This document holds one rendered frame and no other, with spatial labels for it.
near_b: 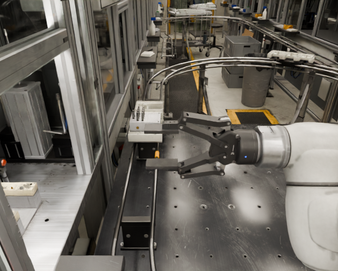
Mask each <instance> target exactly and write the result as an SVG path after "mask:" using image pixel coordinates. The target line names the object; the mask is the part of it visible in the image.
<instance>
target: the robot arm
mask: <svg viewBox="0 0 338 271"><path fill-rule="evenodd" d="M192 123H193V124H192ZM194 124H199V125H206V126H213V127H220V128H222V129H224V130H222V131H220V132H219V133H216V132H214V131H211V130H207V129H204V128H202V127H199V126H197V125H194ZM179 130H181V131H184V132H187V133H189V134H192V135H194V136H197V137H200V138H202V139H205V140H207V141H208V142H210V144H211V145H210V148H209V150H208V151H206V152H205V153H203V154H200V155H197V156H194V157H192V158H189V159H186V160H183V161H180V162H178V159H147V161H146V169H163V171H177V173H178V174H179V175H180V178H181V179H189V178H193V177H201V176H209V175H219V176H224V175H225V171H224V170H225V167H226V165H228V164H230V163H234V164H237V165H254V166H255V167H257V168H277V169H280V168H282V169H283V171H284V175H285V179H286V198H285V211H286V221H287V229H288V233H289V238H290V242H291V245H292V248H293V250H294V253H295V254H296V256H297V258H298V259H299V260H300V261H301V262H302V263H303V264H304V265H305V266H307V267H308V268H310V269H312V270H315V271H338V125H336V124H329V123H316V122H303V123H294V124H291V125H286V126H279V125H276V126H257V127H255V128H254V129H237V130H233V129H231V120H230V118H229V117H228V116H221V117H215V116H208V115H202V114H198V113H191V112H185V111H184V112H182V113H181V117H180V118H179V119H178V120H170V121H169V120H168V121H167V120H165V121H163V122H162V124H145V128H144V134H179ZM210 156H211V157H210ZM217 161H218V162H219V163H216V165H204V164H207V163H209V164H211V163H214V162H217ZM202 165H203V166H202Z"/></svg>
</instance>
